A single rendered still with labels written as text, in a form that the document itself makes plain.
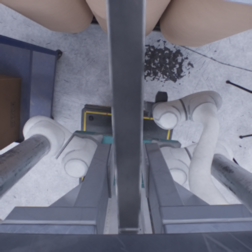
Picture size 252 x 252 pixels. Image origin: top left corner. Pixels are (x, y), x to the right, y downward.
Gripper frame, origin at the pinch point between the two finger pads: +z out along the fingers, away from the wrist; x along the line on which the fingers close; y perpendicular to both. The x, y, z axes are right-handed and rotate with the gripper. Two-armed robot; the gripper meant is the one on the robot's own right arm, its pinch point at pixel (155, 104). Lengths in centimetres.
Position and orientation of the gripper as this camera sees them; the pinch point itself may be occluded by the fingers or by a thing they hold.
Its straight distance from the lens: 109.2
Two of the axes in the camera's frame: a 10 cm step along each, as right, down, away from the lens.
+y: -1.1, 9.5, 2.8
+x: 9.9, 1.0, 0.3
